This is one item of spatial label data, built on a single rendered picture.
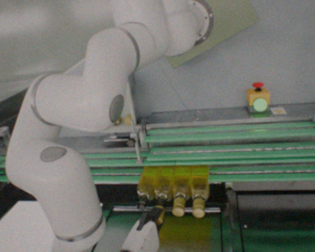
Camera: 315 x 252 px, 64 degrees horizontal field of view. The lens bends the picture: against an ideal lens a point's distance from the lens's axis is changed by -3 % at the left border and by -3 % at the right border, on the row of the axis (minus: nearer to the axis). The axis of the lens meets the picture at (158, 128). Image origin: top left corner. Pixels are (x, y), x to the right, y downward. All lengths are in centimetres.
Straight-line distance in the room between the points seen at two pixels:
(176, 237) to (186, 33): 61
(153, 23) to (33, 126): 27
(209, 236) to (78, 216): 56
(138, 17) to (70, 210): 33
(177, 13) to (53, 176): 40
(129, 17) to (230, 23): 45
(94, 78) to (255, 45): 73
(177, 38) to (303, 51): 57
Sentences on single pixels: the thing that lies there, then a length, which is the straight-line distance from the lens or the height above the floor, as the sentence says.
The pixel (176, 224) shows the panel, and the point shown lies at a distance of 93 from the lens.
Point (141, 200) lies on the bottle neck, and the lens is 82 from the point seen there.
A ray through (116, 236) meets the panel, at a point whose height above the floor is 115.
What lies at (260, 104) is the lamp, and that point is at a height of 85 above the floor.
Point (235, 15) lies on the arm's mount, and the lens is 88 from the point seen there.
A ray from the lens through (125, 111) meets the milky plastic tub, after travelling 108.
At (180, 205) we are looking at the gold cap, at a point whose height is 115.
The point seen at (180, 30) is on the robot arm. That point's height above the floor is 115.
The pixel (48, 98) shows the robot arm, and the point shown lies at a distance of 41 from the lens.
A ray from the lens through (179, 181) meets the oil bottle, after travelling 85.
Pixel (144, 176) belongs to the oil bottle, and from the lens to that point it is 90.
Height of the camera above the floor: 172
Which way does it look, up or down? 62 degrees down
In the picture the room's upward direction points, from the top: 158 degrees counter-clockwise
